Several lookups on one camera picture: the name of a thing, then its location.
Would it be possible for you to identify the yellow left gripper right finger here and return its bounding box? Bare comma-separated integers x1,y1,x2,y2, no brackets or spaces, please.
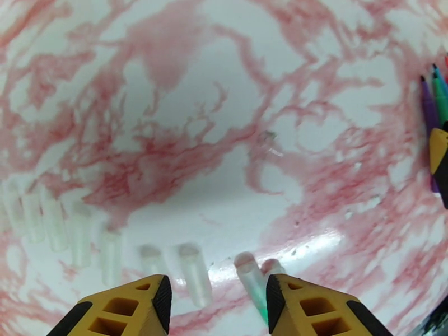
265,273,396,336

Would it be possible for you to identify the teal marker pen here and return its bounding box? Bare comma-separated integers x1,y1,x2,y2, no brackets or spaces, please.
432,73,448,123

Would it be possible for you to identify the clear plastic pen cap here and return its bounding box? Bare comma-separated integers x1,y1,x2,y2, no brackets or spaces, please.
139,244,169,276
99,230,124,287
234,251,269,325
69,202,92,269
21,193,45,244
260,258,283,276
176,243,213,309
39,186,69,252

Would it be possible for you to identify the light blue marker pen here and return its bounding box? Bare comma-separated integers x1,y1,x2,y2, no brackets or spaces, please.
432,63,448,96

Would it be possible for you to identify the purple marker pen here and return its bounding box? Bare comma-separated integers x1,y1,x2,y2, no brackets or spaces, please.
419,75,444,192

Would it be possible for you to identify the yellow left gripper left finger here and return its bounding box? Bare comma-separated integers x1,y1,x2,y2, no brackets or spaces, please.
45,274,173,336

